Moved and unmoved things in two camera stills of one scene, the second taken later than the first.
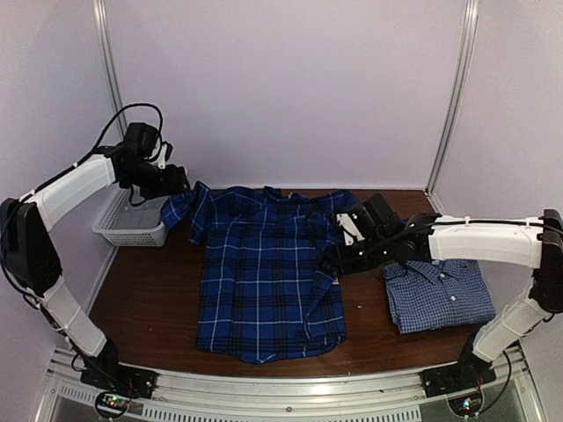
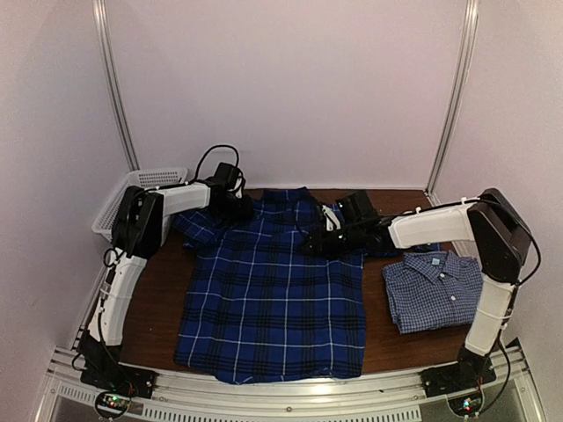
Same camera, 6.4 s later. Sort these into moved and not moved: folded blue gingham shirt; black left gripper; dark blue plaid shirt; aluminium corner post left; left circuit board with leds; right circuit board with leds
Moved: dark blue plaid shirt; black left gripper
Not moved: folded blue gingham shirt; left circuit board with leds; aluminium corner post left; right circuit board with leds
